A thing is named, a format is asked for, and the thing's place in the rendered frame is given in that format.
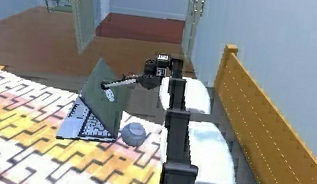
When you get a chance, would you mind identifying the white pillow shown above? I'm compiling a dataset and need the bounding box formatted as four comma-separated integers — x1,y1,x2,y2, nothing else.
156,73,216,117
154,116,245,184

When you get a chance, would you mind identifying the blue grey bowl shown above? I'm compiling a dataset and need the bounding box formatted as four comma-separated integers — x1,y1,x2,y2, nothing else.
119,120,149,149

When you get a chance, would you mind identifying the white yellow patterned quilt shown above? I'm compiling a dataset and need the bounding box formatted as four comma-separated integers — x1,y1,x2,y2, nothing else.
0,70,181,184

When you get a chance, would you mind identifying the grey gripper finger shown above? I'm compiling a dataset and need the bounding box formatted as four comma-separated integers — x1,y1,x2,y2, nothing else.
99,74,140,94
122,72,144,82

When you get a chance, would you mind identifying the pale green room door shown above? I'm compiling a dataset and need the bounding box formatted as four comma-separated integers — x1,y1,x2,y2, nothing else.
56,0,101,57
179,0,206,66

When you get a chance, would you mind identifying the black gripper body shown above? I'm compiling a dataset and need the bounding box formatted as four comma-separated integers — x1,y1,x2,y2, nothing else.
135,56,166,92

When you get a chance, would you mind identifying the grey open laptop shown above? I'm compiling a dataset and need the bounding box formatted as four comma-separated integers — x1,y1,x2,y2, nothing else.
55,52,132,147

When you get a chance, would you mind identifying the wooden bed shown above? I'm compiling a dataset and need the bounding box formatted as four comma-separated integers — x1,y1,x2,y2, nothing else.
0,15,317,184

